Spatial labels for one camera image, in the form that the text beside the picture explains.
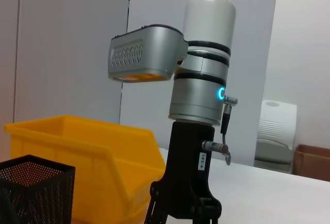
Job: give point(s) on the white plastic appliance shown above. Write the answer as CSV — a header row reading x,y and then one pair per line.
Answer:
x,y
276,131

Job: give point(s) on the black mesh pen holder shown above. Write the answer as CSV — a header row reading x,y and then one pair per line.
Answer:
x,y
33,195

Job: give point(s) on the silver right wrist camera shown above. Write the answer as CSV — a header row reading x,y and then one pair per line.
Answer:
x,y
147,53

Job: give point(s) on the brown cardboard box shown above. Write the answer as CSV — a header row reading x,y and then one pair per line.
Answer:
x,y
312,162

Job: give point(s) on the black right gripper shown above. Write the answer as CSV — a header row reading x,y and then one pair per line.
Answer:
x,y
190,177

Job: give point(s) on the yellow plastic storage bin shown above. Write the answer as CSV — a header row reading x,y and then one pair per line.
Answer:
x,y
77,146

